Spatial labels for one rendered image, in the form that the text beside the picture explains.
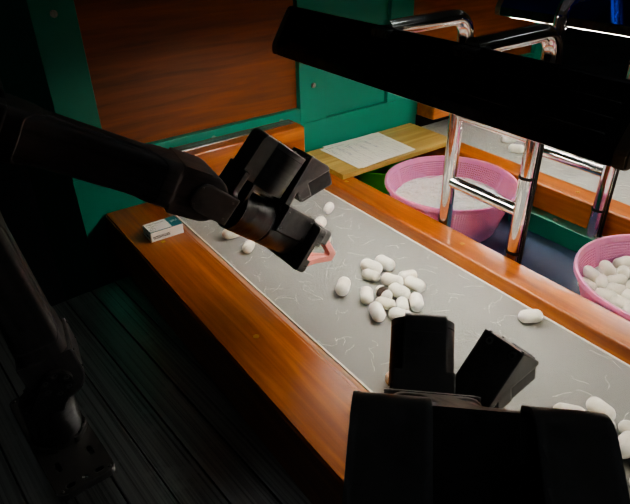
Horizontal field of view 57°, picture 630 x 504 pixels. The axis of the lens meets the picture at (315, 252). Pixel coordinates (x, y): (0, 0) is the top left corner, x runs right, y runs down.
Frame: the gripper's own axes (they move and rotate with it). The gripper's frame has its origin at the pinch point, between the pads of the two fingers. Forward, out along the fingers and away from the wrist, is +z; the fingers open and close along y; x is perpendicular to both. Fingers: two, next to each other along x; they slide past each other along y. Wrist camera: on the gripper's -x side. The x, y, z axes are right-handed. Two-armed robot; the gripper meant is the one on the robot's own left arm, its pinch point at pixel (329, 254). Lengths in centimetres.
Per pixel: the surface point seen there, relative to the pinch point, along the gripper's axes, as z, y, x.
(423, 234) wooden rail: 20.2, 2.3, -10.2
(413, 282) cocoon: 12.1, -6.8, -2.7
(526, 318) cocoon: 17.7, -22.4, -6.8
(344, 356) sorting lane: -0.1, -12.2, 10.0
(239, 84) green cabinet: 0.1, 45.2, -17.5
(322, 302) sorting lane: 3.5, -0.6, 6.9
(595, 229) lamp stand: 45, -12, -27
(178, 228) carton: -6.6, 27.9, 10.8
